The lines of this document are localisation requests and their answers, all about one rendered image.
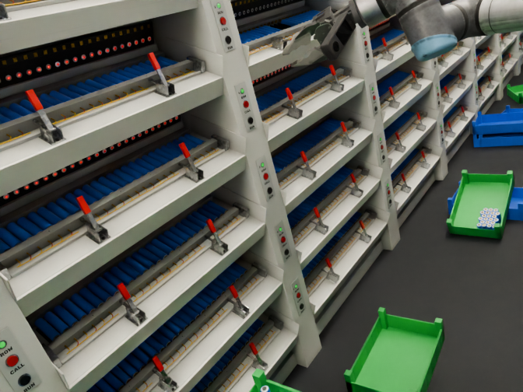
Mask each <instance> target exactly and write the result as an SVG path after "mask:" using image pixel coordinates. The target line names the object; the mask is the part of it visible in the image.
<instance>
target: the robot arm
mask: <svg viewBox="0 0 523 392"><path fill-rule="evenodd" d="M336 11H338V12H336ZM320 14H321V15H320ZM394 14H396V16H397V17H398V20H399V22H400V24H401V26H402V28H403V31H404V33H405V35H406V38H407V40H408V42H409V45H410V47H411V51H412V53H414V55H415V56H416V59H417V60H418V61H428V60H430V59H432V58H436V57H438V56H441V55H442V54H445V53H447V52H449V51H451V50H452V49H454V48H455V47H456V46H457V44H458V42H459V41H461V40H464V39H466V38H470V37H481V36H488V35H494V34H495V33H509V32H516V31H523V0H457V1H454V2H451V3H448V4H446V5H441V4H440V2H439V0H350V1H349V4H348V5H347V6H345V7H344V8H342V9H340V10H335V11H333V9H332V7H331V6H329V7H328V8H326V9H324V10H323V11H321V12H319V13H318V14H317V15H316V16H314V17H313V21H312V22H311V23H309V24H307V25H306V26H305V27H304V28H303V29H302V30H301V31H300V32H297V33H295V34H294V35H293V38H292V40H291V41H290V42H289V43H288V44H287V45H286V46H285V48H284V50H283V52H282V55H286V54H290V52H291V51H294V50H296V49H297V48H298V47H300V46H303V45H308V44H309V43H310V42H311V36H313V35H314V40H318V42H319V44H320V46H318V47H314V48H311V49H310V50H309V51H308V52H307V53H306V54H305V55H304V56H303V57H302V58H301V59H300V60H296V61H295V62H294V63H292V64H291V65H290V66H291V67H301V66H305V65H311V64H316V63H318V62H321V61H324V60H326V59H328V60H329V61H334V60H336V59H338V57H339V55H340V54H341V52H342V50H343V48H344V47H345V45H346V43H347V42H348V40H349V38H350V37H351V35H352V33H353V31H354V30H355V29H356V24H357V23H358V25H359V26H360V28H362V29H363V28H364V27H365V26H369V27H370V28H372V27H374V26H376V25H377V24H379V23H381V22H383V21H384V20H386V19H387V18H389V17H391V16H393V15H394Z"/></svg>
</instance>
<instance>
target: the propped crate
mask: <svg viewBox="0 0 523 392"><path fill-rule="evenodd" d="M513 189H514V174H513V171H511V170H508V171H507V174H477V173H468V171H467V170H462V179H461V183H460V185H459V188H458V193H457V195H456V198H455V203H454V205H453V208H452V211H451V215H450V218H449V219H447V221H446V223H447V225H448V230H449V233H452V234H459V235H467V236H481V237H488V238H495V239H502V236H503V233H504V227H505V223H506V220H507V213H508V210H509V206H510V203H511V196H512V193H513ZM484 208H488V209H489V208H492V209H495V208H497V209H498V211H499V213H500V216H501V223H495V224H494V230H492V229H477V223H479V217H481V215H480V212H481V211H483V209H484Z"/></svg>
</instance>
